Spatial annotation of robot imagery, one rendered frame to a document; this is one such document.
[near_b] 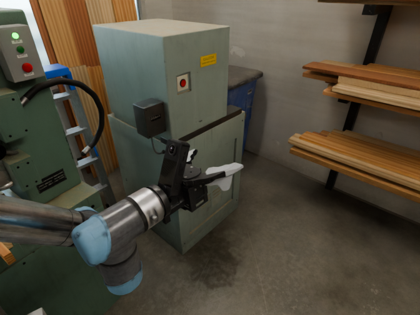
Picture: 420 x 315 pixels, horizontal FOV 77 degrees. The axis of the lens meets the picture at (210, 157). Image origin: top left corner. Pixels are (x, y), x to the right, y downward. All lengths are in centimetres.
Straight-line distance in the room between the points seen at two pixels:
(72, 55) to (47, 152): 145
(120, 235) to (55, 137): 82
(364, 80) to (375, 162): 53
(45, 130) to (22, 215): 71
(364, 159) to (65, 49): 237
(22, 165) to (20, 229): 59
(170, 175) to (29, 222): 25
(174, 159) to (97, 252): 21
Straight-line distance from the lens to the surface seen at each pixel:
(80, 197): 131
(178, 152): 52
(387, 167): 200
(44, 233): 58
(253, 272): 192
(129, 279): 58
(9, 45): 107
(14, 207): 55
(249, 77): 231
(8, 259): 100
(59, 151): 128
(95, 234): 48
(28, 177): 115
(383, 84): 181
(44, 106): 120
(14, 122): 108
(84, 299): 166
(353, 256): 221
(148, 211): 50
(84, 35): 266
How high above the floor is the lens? 158
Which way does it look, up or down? 33 degrees down
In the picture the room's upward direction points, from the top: straight up
